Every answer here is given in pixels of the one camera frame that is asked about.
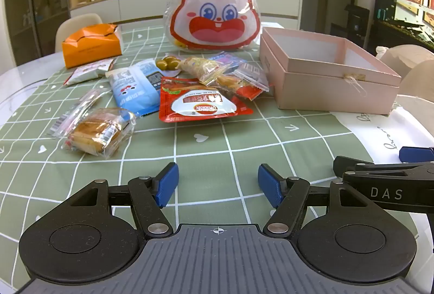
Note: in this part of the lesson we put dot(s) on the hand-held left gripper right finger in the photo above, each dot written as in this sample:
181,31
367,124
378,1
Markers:
269,183

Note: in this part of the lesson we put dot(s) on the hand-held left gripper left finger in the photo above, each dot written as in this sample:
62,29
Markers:
166,183

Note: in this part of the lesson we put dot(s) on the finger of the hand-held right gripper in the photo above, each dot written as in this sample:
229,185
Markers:
417,154
352,166

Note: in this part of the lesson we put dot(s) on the pink cardboard box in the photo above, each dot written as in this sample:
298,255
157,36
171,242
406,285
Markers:
322,90

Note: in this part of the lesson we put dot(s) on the red snack pouch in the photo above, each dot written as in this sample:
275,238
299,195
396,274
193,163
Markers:
200,104

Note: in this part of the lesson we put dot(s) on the light blue snack packet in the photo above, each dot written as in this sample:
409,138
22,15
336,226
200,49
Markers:
135,90

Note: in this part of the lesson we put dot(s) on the clear red snack packet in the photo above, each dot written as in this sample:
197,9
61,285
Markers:
249,76

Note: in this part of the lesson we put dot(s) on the green olives vacuum pack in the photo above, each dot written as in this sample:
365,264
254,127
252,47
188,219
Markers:
168,63

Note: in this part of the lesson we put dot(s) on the blue purple candy packet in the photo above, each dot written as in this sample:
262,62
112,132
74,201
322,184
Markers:
230,60

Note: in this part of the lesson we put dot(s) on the cream covered chair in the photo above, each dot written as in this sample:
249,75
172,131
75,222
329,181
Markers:
417,104

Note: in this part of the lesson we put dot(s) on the clear wrapped cake packet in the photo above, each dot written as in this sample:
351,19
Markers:
95,134

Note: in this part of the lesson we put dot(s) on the beige covered chair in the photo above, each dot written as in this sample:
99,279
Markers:
413,56

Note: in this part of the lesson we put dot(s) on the clear empty wrapper strip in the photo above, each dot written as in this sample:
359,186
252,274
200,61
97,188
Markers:
73,114

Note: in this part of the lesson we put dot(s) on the yellow clear cracker packet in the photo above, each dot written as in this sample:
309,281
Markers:
203,68

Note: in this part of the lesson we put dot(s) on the black framed fish tank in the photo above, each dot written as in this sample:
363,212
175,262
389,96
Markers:
407,19

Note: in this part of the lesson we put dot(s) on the small white snack packet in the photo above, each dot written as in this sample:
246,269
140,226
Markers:
86,71

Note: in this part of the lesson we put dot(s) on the black floor appliance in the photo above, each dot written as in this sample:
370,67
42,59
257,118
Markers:
357,26

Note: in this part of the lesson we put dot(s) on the orange paper box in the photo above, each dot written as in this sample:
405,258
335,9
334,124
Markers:
91,49

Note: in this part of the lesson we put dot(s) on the white red rabbit bag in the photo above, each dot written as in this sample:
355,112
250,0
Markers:
213,15

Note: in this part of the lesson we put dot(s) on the white dining chair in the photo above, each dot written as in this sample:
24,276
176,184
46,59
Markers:
76,26

